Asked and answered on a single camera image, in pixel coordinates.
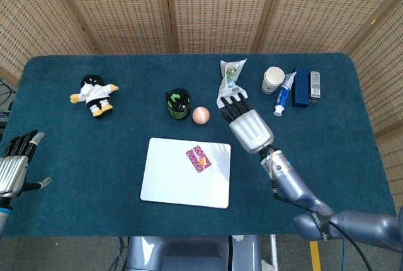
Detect penguin plush toy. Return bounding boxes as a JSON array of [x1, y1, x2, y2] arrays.
[[69, 74, 120, 119]]

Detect black mesh pen holder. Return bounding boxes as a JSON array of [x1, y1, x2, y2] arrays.
[[164, 87, 193, 121]]

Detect woven folding screen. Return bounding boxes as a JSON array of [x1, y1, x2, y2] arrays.
[[0, 0, 403, 215]]

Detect white snack bag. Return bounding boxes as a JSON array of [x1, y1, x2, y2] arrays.
[[215, 58, 249, 109]]

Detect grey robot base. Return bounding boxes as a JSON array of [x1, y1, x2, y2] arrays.
[[125, 235, 263, 271]]

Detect blue white toothpaste tube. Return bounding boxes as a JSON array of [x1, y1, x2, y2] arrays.
[[273, 71, 297, 117]]

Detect white table leg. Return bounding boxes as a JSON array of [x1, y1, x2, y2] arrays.
[[270, 234, 280, 268]]

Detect white rectangular board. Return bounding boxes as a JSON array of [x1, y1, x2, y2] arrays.
[[140, 137, 232, 210]]

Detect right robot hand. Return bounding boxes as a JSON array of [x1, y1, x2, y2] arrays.
[[219, 92, 275, 154]]

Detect copper pink ball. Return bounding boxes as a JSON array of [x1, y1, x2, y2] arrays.
[[191, 107, 211, 125]]

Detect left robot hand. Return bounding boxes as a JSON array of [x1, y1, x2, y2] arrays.
[[0, 129, 54, 199]]

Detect blue felt table cover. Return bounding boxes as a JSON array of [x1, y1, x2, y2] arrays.
[[0, 52, 397, 239]]

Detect white paper cup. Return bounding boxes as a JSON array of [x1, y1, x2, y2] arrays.
[[261, 66, 286, 95]]

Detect black floor cables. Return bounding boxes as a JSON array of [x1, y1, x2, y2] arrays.
[[0, 78, 16, 127]]

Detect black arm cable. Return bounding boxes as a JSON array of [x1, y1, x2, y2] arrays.
[[270, 179, 377, 271]]

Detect small grey black box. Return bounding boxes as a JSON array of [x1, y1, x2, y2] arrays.
[[309, 71, 322, 104]]

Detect navy blue box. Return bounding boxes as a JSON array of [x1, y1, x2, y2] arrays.
[[291, 67, 312, 108]]

